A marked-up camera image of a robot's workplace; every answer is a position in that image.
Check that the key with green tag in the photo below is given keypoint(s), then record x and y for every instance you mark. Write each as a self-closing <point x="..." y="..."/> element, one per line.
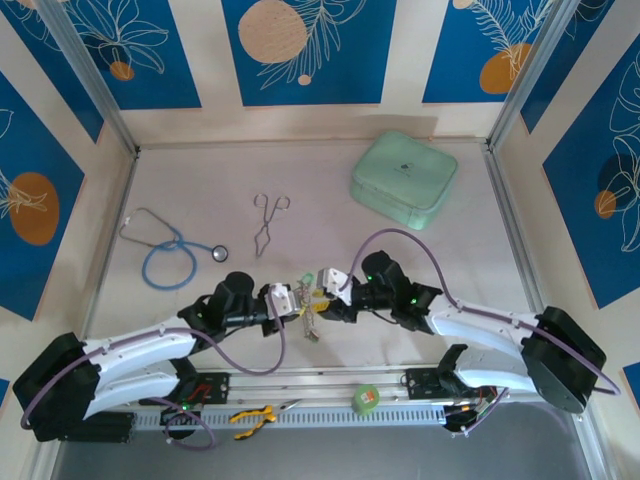
<point x="306" y="276"/>

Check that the blue stethoscope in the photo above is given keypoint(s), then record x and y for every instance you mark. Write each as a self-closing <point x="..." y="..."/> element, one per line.
<point x="219" y="253"/>

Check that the metal tongs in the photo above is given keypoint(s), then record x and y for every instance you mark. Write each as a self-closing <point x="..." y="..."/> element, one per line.
<point x="265" y="226"/>

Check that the green tape roll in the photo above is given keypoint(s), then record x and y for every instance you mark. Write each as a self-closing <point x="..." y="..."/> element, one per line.
<point x="365" y="400"/>

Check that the yellow and black pliers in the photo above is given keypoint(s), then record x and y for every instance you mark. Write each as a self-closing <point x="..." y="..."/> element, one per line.
<point x="250" y="414"/>

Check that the mint green zip case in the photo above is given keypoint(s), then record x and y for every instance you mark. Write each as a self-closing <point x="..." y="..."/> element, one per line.
<point x="400" y="175"/>

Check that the black ribbed block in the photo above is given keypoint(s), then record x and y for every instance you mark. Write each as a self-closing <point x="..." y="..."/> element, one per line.
<point x="115" y="430"/>

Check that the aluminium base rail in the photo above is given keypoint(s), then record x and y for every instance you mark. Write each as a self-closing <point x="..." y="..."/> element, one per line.
<point x="310" y="382"/>

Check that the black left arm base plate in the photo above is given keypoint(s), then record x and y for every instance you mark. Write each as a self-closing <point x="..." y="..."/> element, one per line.
<point x="215" y="387"/>

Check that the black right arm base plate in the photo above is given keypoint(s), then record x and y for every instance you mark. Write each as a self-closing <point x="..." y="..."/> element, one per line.
<point x="422" y="382"/>

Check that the aluminium frame post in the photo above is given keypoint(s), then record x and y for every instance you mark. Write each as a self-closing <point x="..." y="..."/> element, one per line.
<point x="90" y="75"/>
<point x="528" y="75"/>

